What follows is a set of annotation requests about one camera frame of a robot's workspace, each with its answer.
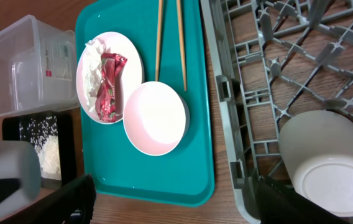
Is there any red snack wrapper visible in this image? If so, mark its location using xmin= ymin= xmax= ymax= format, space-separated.
xmin=95 ymin=53 xmax=127 ymax=123

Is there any white rice pile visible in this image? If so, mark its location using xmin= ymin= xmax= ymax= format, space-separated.
xmin=19 ymin=115 xmax=62 ymax=180

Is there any white round plate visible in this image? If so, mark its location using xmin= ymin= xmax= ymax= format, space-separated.
xmin=76 ymin=32 xmax=144 ymax=124

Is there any grey dishwasher rack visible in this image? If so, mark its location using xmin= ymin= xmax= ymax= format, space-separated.
xmin=201 ymin=0 xmax=353 ymax=223

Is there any wooden chopstick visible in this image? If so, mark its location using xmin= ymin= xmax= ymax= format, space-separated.
xmin=176 ymin=0 xmax=187 ymax=91
xmin=155 ymin=0 xmax=163 ymax=82

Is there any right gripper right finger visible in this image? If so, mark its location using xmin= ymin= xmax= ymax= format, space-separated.
xmin=255 ymin=176 xmax=347 ymax=224

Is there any white tissue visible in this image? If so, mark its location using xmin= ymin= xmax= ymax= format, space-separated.
xmin=83 ymin=39 xmax=106 ymax=112

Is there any white cup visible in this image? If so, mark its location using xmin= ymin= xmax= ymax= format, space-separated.
xmin=278 ymin=110 xmax=353 ymax=217

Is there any clear plastic bin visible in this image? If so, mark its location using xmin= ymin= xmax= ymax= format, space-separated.
xmin=0 ymin=15 xmax=79 ymax=117

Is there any black plastic tray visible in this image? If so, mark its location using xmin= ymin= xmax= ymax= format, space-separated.
xmin=2 ymin=111 xmax=77 ymax=190

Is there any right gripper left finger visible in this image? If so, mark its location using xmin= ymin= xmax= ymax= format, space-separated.
xmin=1 ymin=174 xmax=96 ymax=224

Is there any teal plastic serving tray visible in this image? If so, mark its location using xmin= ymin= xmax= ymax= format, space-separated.
xmin=75 ymin=1 xmax=214 ymax=207

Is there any white shallow bowl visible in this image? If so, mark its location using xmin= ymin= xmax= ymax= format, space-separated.
xmin=123 ymin=82 xmax=190 ymax=156

